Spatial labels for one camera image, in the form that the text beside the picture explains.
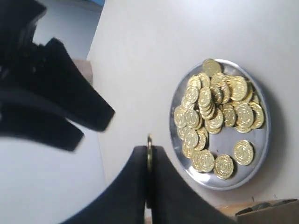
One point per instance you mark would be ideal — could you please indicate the gold coin front bottom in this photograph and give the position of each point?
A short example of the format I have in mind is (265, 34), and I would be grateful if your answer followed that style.
(239, 88)

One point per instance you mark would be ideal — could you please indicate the gold coin far right edge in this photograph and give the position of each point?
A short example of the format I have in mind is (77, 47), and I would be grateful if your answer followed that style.
(211, 67)

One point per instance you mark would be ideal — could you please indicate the gold coin edge-on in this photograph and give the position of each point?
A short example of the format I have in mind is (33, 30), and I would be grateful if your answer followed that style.
(149, 152)

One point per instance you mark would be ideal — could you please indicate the gold coin lone front left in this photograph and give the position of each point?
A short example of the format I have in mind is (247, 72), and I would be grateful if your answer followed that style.
(243, 152)

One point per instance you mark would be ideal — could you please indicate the cardboard box with slot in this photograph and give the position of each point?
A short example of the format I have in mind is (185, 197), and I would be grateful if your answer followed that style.
(284, 211)

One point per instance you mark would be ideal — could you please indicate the gold coin back left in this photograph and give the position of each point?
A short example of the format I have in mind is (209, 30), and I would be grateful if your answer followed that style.
(205, 161)

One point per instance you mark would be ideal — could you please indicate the round silver metal plate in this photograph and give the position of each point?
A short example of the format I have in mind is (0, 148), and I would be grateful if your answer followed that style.
(223, 142)

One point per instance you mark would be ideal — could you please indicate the gold coin pile top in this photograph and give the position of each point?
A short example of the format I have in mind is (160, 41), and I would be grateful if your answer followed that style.
(245, 116)

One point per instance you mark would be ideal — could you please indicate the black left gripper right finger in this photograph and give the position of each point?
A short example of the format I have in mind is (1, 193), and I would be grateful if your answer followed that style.
(174, 201)

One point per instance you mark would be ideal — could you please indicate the gold coin left of pile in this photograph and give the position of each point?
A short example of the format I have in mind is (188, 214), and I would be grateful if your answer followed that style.
(223, 166)

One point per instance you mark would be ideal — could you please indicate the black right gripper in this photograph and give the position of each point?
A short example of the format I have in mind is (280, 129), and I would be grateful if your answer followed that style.
(57, 79)

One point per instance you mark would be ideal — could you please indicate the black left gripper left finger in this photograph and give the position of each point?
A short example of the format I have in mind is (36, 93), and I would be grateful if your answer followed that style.
(123, 201)

